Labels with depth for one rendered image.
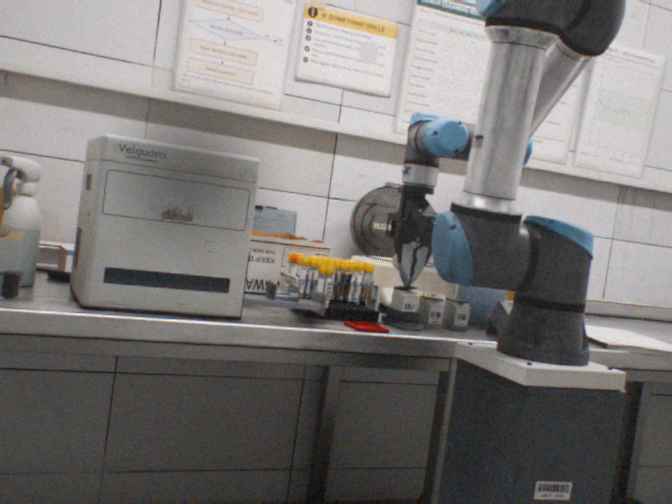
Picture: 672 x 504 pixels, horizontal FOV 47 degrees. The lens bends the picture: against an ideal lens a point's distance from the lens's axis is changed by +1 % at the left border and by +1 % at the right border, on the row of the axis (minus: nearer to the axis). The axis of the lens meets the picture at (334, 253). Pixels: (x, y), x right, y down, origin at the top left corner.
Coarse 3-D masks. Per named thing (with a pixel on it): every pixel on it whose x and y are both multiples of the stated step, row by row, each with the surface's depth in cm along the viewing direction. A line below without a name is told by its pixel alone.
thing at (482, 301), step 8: (464, 288) 173; (472, 288) 173; (480, 288) 173; (488, 288) 174; (464, 296) 173; (472, 296) 173; (480, 296) 173; (488, 296) 174; (496, 296) 175; (504, 296) 175; (472, 304) 173; (480, 304) 174; (488, 304) 174; (472, 312) 173; (480, 312) 174; (488, 312) 174; (472, 320) 173; (480, 320) 174; (472, 328) 172; (480, 328) 172
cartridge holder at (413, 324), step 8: (392, 312) 161; (400, 312) 158; (408, 312) 159; (416, 312) 160; (384, 320) 163; (392, 320) 160; (400, 320) 159; (408, 320) 159; (416, 320) 160; (400, 328) 157; (408, 328) 157; (416, 328) 158
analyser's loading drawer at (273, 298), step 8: (272, 288) 145; (296, 288) 147; (248, 296) 145; (256, 296) 146; (264, 296) 148; (272, 296) 145; (280, 296) 144; (288, 296) 145; (296, 296) 146; (312, 296) 153; (320, 296) 149; (248, 304) 142; (256, 304) 142; (264, 304) 143; (272, 304) 144; (280, 304) 144; (288, 304) 145; (296, 304) 145; (304, 304) 146; (312, 304) 147; (320, 304) 148; (320, 312) 148
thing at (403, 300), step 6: (396, 294) 161; (402, 294) 159; (408, 294) 160; (414, 294) 161; (396, 300) 161; (402, 300) 159; (408, 300) 159; (414, 300) 160; (396, 306) 161; (402, 306) 159; (408, 306) 159; (414, 306) 160
